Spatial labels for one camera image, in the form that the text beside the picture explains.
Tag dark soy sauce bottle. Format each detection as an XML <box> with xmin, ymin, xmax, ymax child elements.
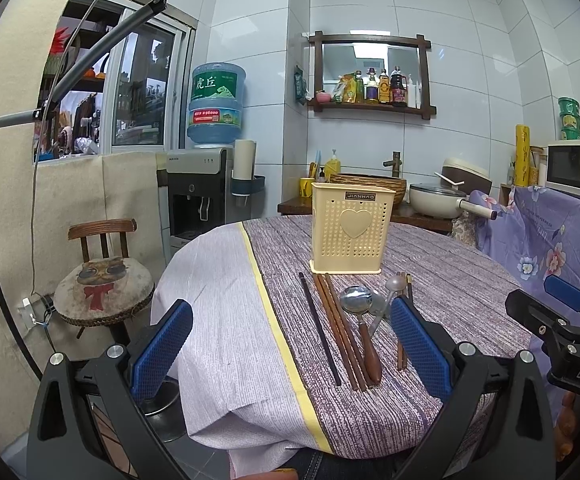
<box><xmin>391</xmin><ymin>66</ymin><xmax>408</xmax><ymax>107</ymax></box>

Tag brass faucet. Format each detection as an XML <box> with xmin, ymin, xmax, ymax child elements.
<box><xmin>382</xmin><ymin>151</ymin><xmax>401</xmax><ymax>179</ymax></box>

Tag yellow soap bottle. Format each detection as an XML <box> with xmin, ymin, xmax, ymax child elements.
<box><xmin>323</xmin><ymin>150</ymin><xmax>341</xmax><ymax>182</ymax></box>

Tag woven basket sink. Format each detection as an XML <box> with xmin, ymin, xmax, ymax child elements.
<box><xmin>329</xmin><ymin>172</ymin><xmax>408</xmax><ymax>207</ymax></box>

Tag grey plastic spoon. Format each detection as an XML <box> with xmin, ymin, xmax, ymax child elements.
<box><xmin>385</xmin><ymin>273</ymin><xmax>406</xmax><ymax>313</ymax></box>

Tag green stacked cups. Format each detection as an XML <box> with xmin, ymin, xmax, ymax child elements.
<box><xmin>558</xmin><ymin>96</ymin><xmax>580</xmax><ymax>140</ymax></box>

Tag right hand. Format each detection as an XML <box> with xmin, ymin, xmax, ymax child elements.
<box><xmin>554</xmin><ymin>392</ymin><xmax>580</xmax><ymax>462</ymax></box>

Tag wooden chair with cushion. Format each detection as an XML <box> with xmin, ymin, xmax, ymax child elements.
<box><xmin>54</xmin><ymin>219</ymin><xmax>154</xmax><ymax>347</ymax></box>

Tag cream frying pan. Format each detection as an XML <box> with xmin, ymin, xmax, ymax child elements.
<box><xmin>409</xmin><ymin>184</ymin><xmax>497</xmax><ymax>220</ymax></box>

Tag black chopstick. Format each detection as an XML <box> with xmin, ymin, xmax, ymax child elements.
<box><xmin>299</xmin><ymin>272</ymin><xmax>342</xmax><ymax>387</ymax></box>

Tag blue water bottle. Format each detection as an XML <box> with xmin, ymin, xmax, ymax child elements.
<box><xmin>187</xmin><ymin>62</ymin><xmax>247</xmax><ymax>145</ymax></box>

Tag cream perforated utensil holder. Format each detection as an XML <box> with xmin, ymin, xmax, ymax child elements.
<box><xmin>311</xmin><ymin>182</ymin><xmax>395</xmax><ymax>275</ymax></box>

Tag purple floral cloth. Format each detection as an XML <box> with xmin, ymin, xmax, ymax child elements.
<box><xmin>468</xmin><ymin>185</ymin><xmax>580</xmax><ymax>411</ymax></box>

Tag steel spoon wooden handle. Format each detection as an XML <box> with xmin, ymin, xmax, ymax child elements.
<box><xmin>340</xmin><ymin>285</ymin><xmax>382</xmax><ymax>386</ymax></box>

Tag yellow mug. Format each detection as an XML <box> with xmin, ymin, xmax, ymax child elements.
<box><xmin>299</xmin><ymin>177</ymin><xmax>315</xmax><ymax>198</ymax></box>

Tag white microwave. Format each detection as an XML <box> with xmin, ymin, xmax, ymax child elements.
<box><xmin>546</xmin><ymin>140</ymin><xmax>580</xmax><ymax>197</ymax></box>

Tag black water dispenser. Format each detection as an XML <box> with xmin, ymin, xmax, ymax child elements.
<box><xmin>165</xmin><ymin>146</ymin><xmax>232</xmax><ymax>248</ymax></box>

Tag purple striped tablecloth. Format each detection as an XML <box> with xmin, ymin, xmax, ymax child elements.
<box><xmin>152</xmin><ymin>216</ymin><xmax>530</xmax><ymax>476</ymax></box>

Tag yellow foil roll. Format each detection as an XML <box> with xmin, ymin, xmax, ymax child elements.
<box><xmin>514</xmin><ymin>125</ymin><xmax>530</xmax><ymax>188</ymax></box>

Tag paper cup stack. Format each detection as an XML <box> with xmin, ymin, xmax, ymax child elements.
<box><xmin>232</xmin><ymin>139</ymin><xmax>256</xmax><ymax>181</ymax></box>

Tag dark wooden wall shelf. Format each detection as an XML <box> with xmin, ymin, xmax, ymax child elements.
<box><xmin>308</xmin><ymin>30</ymin><xmax>436</xmax><ymax>120</ymax></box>

